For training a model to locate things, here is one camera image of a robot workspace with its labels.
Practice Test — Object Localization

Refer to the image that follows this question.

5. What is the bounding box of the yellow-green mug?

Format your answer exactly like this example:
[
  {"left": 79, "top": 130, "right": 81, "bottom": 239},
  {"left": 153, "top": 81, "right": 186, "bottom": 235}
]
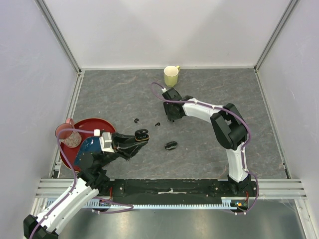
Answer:
[{"left": 163, "top": 65, "right": 180, "bottom": 87}]

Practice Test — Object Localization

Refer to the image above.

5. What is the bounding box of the black marbled charging case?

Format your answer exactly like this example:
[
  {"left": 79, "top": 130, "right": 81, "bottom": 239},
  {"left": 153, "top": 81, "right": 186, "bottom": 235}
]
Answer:
[{"left": 164, "top": 141, "right": 178, "bottom": 151}]

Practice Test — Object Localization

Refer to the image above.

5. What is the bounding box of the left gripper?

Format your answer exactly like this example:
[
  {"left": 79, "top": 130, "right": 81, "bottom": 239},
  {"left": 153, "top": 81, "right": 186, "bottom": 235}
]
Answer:
[{"left": 99, "top": 131, "right": 148, "bottom": 168}]

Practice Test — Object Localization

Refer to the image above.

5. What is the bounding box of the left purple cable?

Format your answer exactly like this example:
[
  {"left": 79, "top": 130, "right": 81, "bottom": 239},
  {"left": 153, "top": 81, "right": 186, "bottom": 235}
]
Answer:
[{"left": 29, "top": 128, "right": 101, "bottom": 239}]

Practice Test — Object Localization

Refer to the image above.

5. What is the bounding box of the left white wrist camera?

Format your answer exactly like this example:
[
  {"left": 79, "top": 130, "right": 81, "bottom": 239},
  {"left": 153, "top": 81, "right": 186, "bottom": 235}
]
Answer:
[{"left": 99, "top": 132, "right": 114, "bottom": 153}]

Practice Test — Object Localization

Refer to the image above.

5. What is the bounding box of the pink floral mug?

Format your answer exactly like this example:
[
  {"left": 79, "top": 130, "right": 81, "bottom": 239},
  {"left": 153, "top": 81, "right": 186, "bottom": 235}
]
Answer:
[{"left": 55, "top": 118, "right": 82, "bottom": 148}]

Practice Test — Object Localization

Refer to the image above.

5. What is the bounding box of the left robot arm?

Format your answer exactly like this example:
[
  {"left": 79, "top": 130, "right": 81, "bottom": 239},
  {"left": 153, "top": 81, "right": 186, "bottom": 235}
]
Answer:
[{"left": 23, "top": 129, "right": 150, "bottom": 239}]

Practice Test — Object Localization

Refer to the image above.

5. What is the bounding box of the purple cable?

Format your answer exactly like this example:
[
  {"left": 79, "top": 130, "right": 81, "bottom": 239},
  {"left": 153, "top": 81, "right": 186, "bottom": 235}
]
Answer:
[
  {"left": 29, "top": 128, "right": 101, "bottom": 239},
  {"left": 150, "top": 82, "right": 260, "bottom": 215}
]

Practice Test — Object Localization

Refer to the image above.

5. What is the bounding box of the slotted cable duct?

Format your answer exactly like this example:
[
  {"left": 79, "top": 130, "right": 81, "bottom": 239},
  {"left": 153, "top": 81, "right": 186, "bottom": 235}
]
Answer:
[{"left": 83, "top": 198, "right": 249, "bottom": 210}]

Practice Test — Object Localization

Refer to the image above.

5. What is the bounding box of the blue plate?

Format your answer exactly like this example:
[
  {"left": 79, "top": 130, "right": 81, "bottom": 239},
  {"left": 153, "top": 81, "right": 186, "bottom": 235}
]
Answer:
[{"left": 74, "top": 136, "right": 102, "bottom": 168}]

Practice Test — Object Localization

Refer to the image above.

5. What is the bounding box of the red round tray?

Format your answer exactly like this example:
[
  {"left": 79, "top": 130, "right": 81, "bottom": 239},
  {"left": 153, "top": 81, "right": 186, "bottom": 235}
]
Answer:
[{"left": 60, "top": 118, "right": 116, "bottom": 172}]

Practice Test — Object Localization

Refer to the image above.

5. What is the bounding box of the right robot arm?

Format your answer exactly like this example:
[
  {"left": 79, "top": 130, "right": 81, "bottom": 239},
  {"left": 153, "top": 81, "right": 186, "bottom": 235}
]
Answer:
[{"left": 162, "top": 88, "right": 254, "bottom": 196}]

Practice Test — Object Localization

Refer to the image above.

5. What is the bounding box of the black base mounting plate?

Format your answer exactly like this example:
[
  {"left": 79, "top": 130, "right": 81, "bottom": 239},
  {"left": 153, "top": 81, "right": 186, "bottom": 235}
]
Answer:
[{"left": 100, "top": 179, "right": 255, "bottom": 198}]

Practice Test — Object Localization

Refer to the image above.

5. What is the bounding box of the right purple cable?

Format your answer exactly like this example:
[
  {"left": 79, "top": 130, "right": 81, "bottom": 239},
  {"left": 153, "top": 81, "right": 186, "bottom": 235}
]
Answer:
[{"left": 150, "top": 82, "right": 260, "bottom": 215}]

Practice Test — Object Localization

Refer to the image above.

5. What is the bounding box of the black glossy charging case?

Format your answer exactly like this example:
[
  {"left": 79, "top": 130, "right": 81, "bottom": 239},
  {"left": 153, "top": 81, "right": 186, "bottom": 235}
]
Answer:
[{"left": 135, "top": 129, "right": 150, "bottom": 141}]

